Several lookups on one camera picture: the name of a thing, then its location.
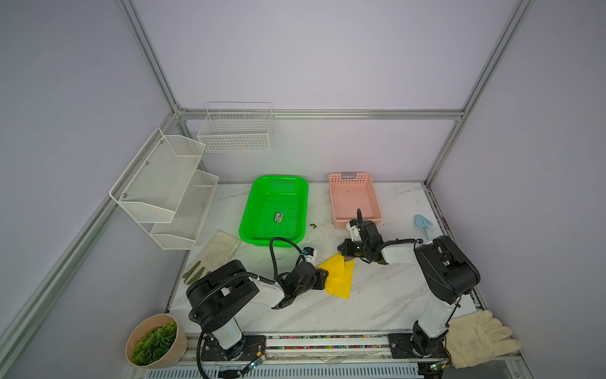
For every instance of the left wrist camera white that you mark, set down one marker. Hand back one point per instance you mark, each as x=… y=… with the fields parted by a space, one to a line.
x=309 y=255

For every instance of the light blue garden trowel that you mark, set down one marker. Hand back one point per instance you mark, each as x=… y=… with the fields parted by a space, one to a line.
x=424 y=224

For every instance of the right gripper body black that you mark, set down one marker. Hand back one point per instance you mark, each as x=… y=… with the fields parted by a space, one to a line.
x=357 y=249

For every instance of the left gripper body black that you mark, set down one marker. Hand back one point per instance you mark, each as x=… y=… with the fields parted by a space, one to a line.
x=316 y=283

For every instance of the white wire basket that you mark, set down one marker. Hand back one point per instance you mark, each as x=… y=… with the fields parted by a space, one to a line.
x=237 y=127

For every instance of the green plastic basket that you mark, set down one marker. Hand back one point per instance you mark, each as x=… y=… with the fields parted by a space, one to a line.
x=277 y=207

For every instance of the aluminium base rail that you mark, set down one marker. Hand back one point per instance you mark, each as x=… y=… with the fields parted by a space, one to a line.
x=397 y=345

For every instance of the pink plastic basket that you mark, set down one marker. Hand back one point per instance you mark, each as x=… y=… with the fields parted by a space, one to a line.
x=350 y=192

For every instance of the cream work glove right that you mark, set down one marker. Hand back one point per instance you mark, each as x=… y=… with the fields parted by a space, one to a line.
x=477 y=338

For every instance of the yellow paper napkin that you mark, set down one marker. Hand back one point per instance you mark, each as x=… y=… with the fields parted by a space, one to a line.
x=340 y=275

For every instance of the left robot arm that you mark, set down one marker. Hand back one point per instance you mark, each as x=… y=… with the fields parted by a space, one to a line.
x=218 y=297

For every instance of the white mesh two-tier shelf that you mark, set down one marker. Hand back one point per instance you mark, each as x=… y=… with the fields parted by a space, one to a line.
x=166 y=192

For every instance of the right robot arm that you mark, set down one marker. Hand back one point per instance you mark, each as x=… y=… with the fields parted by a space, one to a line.
x=448 y=273

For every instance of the paper bag with greens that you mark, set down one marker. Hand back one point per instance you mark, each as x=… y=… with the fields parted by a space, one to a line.
x=157 y=343

